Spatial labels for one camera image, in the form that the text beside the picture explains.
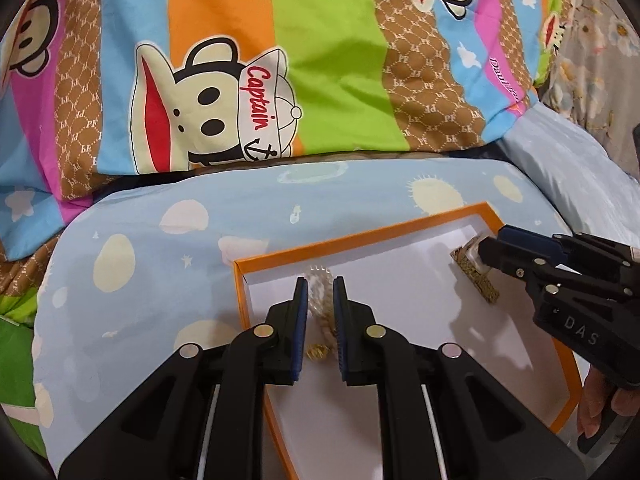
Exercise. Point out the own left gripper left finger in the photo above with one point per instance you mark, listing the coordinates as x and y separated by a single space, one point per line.
199 414

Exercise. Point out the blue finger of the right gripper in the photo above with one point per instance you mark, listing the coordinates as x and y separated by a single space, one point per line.
544 247

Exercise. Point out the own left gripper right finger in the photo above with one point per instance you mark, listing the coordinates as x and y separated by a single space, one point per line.
442 415

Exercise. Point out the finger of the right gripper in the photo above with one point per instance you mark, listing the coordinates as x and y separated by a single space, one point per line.
509 259

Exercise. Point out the gold wristwatch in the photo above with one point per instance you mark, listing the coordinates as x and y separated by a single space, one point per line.
467 258

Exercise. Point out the orange shallow cardboard box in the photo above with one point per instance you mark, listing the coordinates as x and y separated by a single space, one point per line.
324 429

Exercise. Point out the person's right hand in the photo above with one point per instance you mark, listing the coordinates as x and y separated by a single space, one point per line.
595 398

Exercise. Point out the pale blue pillow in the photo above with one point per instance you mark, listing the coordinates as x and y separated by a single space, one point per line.
590 192

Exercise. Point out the grey floral fabric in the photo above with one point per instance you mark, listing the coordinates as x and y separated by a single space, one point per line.
594 78

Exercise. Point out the green cushion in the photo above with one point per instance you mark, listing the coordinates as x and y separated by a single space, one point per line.
17 392

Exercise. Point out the colourful monkey print quilt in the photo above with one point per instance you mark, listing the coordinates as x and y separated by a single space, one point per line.
93 90

